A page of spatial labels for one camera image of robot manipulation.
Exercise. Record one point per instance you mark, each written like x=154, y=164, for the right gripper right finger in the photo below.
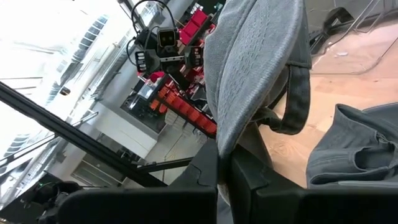
x=295, y=205

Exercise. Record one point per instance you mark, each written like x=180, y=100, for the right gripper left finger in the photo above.
x=140, y=205

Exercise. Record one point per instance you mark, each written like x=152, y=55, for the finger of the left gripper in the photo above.
x=147, y=61
x=194, y=56

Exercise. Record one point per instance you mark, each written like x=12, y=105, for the blue denim baseball cap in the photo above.
x=248, y=62
x=351, y=149

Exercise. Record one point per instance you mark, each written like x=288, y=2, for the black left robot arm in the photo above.
x=146, y=39

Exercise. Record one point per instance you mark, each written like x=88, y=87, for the cart with orange bins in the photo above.
x=189, y=113

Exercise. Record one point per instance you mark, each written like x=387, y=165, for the white cabinet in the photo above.
x=124, y=133

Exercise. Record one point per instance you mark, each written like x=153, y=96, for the black device with green light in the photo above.
x=53, y=199

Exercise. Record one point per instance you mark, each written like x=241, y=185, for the black stand base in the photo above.
x=335, y=21

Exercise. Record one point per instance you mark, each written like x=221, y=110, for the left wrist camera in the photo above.
x=168, y=39

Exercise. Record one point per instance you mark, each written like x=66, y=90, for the black aluminium frame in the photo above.
x=77, y=137

